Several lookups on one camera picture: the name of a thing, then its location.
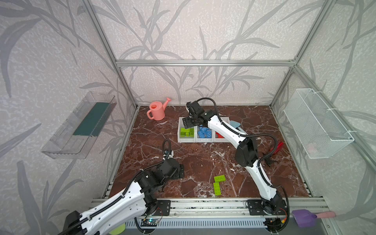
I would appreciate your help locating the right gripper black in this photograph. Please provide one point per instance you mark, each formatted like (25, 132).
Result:
(189, 122)

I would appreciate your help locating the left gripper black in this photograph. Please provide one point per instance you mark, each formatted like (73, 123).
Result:
(178, 171)

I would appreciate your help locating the blue lego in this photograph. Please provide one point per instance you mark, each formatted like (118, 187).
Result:
(208, 134)
(203, 128)
(201, 134)

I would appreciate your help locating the red lego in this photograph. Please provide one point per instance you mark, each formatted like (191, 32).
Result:
(217, 135)

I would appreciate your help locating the green lego bottom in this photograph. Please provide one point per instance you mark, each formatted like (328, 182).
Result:
(216, 187)

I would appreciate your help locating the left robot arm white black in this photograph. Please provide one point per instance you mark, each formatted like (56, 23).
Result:
(135, 200)

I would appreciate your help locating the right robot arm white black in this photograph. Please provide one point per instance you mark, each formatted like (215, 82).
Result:
(246, 155)

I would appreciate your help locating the white three-compartment bin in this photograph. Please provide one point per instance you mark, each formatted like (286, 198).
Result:
(196, 139)

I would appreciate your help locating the light blue toy shovel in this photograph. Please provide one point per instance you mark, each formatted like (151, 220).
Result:
(237, 126)

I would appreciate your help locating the pink watering can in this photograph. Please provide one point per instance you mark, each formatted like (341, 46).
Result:
(157, 110)

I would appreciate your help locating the circuit board with led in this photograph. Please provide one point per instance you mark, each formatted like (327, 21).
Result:
(150, 222)

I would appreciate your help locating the red tool right side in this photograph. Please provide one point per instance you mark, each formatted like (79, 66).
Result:
(268, 160)

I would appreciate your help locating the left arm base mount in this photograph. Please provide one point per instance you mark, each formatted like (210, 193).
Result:
(161, 208)

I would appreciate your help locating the green spatula wooden handle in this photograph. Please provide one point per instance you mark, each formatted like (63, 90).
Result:
(117, 231)

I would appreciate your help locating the clear plastic wall shelf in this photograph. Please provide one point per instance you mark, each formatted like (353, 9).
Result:
(77, 135)

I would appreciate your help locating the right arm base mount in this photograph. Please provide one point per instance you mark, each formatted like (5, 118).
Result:
(255, 207)

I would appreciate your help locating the white wire mesh basket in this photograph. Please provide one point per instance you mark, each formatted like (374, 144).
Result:
(318, 128)

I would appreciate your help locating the purple scoop pink handle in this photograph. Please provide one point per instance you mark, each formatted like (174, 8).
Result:
(305, 218)

